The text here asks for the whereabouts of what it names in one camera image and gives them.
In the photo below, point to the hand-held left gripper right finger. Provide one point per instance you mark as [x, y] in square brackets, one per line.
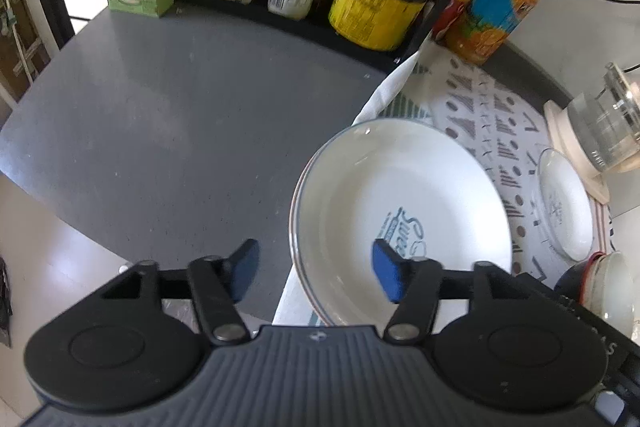
[389, 269]

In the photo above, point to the patterned fringed table cloth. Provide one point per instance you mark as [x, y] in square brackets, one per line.
[480, 107]

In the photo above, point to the red and black bowl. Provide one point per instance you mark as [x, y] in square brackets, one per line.
[570, 274]

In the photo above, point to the small white plate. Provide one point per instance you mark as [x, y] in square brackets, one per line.
[565, 207]

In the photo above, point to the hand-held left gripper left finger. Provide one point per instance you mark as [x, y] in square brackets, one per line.
[246, 269]

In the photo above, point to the large white flower plate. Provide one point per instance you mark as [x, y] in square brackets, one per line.
[293, 232]

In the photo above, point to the deep white plate blue print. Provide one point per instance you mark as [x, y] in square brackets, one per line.
[360, 187]

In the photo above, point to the white ceramic bowl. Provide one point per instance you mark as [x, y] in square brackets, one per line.
[612, 292]

